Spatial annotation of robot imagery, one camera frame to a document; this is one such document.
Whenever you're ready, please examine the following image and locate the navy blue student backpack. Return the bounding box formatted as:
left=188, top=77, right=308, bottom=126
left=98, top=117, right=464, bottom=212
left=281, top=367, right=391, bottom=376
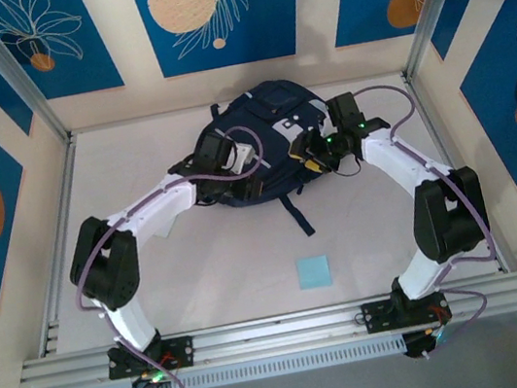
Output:
left=155, top=71, right=352, bottom=258

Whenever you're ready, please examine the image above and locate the light blue sticky note pad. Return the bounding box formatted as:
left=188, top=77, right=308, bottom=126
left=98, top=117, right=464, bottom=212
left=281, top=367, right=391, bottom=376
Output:
left=294, top=254, right=334, bottom=292

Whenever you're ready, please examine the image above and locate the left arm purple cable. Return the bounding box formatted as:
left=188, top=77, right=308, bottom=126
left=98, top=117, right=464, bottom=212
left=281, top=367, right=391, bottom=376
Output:
left=51, top=123, right=306, bottom=388

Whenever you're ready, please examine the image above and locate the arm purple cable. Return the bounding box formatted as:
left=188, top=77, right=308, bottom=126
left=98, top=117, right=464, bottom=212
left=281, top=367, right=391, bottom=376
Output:
left=349, top=70, right=513, bottom=366
left=51, top=123, right=306, bottom=388

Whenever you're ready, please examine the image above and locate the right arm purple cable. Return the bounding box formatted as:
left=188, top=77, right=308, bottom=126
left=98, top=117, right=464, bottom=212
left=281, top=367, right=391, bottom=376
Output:
left=349, top=70, right=513, bottom=366

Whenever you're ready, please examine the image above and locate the aluminium mounting rail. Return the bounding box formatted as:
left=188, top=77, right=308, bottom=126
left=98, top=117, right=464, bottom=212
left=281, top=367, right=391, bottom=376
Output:
left=11, top=273, right=517, bottom=388

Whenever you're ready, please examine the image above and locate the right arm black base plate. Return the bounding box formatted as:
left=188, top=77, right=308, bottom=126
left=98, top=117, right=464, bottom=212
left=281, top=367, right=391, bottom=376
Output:
left=360, top=289, right=455, bottom=335

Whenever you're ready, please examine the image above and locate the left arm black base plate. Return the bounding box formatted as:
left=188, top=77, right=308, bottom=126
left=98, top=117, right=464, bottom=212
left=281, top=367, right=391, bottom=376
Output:
left=104, top=333, right=198, bottom=381

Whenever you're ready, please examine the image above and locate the grey slotted cable duct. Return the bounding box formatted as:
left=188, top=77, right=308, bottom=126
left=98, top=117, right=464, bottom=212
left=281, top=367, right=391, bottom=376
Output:
left=56, top=332, right=411, bottom=388

